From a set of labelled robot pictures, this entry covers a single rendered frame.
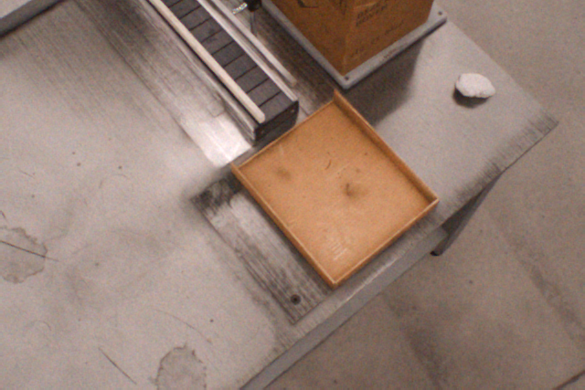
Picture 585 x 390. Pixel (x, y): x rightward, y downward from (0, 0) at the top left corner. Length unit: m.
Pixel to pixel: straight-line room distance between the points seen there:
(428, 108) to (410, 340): 0.89
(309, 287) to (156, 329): 0.28
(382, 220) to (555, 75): 1.45
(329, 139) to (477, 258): 0.99
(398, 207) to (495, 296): 0.95
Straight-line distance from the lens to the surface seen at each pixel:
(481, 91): 1.46
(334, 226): 1.29
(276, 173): 1.33
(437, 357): 2.13
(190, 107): 1.41
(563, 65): 2.68
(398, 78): 1.46
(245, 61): 1.40
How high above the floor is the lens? 2.04
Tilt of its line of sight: 65 degrees down
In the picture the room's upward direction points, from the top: 4 degrees clockwise
